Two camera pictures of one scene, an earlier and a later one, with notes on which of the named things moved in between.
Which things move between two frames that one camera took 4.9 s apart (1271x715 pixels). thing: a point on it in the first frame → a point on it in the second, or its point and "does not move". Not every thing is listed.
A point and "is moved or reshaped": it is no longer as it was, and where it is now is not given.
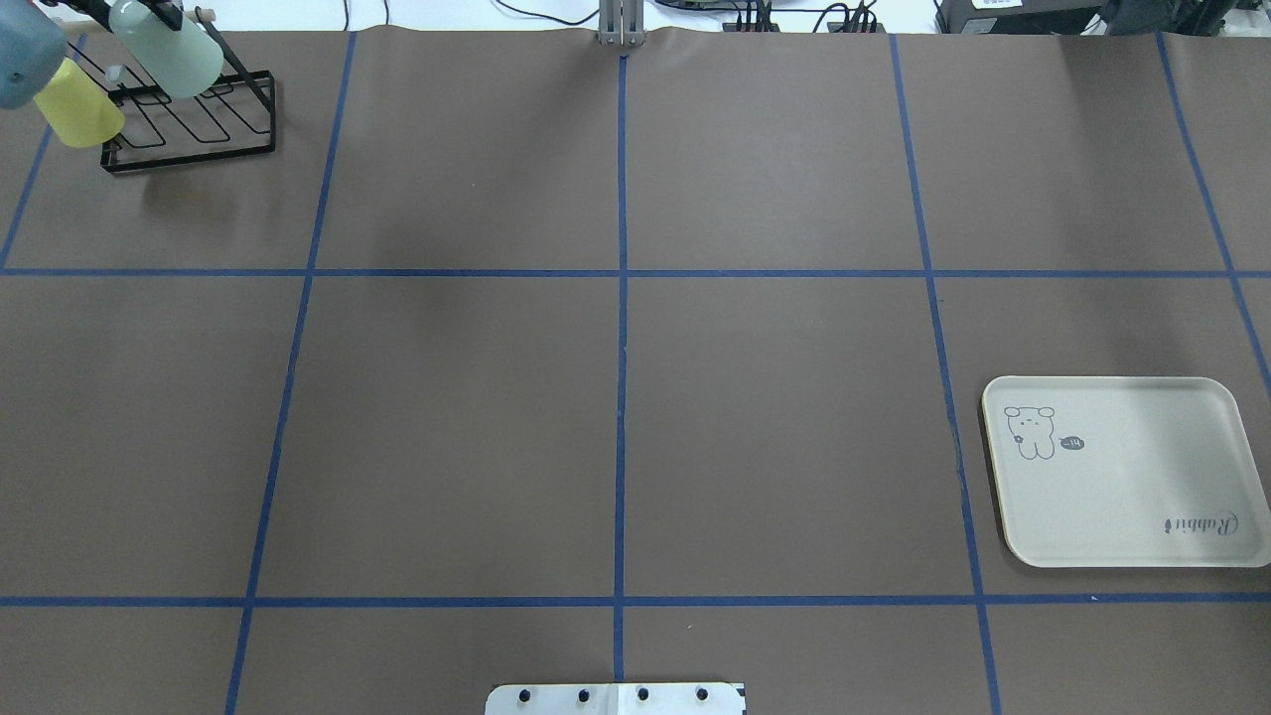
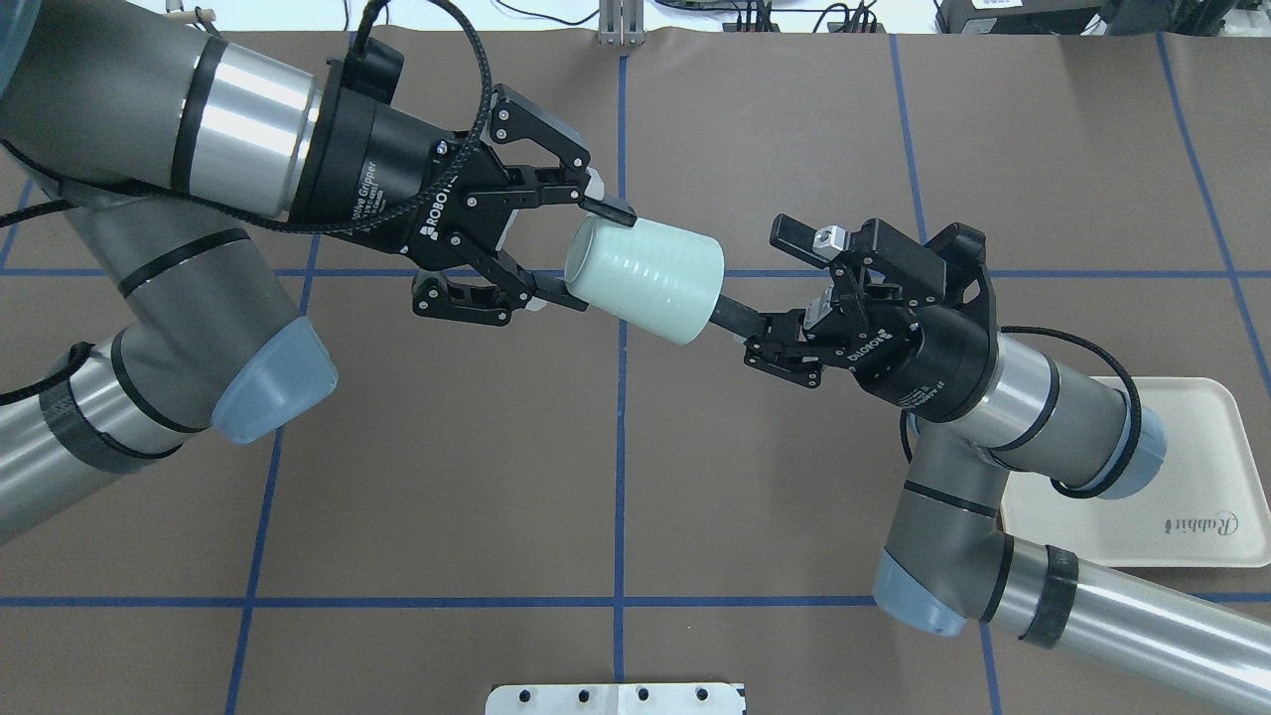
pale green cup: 187,62 is moved or reshaped
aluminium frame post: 622,22 does not move
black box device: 1083,17 does not move
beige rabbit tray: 1124,472 does not move
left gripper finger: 165,11 → 361,153
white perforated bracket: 617,699 does not move
